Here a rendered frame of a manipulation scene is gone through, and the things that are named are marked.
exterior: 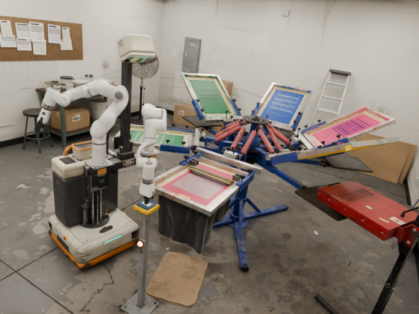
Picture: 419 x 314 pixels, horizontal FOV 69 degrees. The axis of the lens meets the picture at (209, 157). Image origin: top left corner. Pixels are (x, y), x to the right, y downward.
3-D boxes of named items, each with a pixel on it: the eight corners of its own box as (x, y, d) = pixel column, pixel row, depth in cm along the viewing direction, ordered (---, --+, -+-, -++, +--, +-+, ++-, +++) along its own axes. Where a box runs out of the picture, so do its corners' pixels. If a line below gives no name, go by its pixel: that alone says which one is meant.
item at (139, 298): (141, 322, 232) (148, 217, 196) (120, 308, 241) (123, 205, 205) (159, 303, 251) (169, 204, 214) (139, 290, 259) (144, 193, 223)
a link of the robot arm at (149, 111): (141, 96, 209) (169, 99, 213) (141, 115, 245) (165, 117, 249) (141, 116, 206) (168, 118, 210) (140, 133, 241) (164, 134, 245)
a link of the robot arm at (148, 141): (156, 137, 210) (154, 168, 211) (137, 136, 207) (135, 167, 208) (156, 137, 202) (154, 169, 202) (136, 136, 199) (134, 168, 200)
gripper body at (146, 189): (138, 179, 201) (137, 194, 205) (150, 184, 197) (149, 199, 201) (145, 176, 207) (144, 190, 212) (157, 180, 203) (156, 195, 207)
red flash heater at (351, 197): (423, 231, 217) (430, 217, 212) (388, 247, 193) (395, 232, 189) (350, 190, 264) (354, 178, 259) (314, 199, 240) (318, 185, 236)
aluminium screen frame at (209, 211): (210, 216, 207) (211, 212, 206) (143, 187, 231) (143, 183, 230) (252, 177, 273) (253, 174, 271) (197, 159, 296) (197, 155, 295)
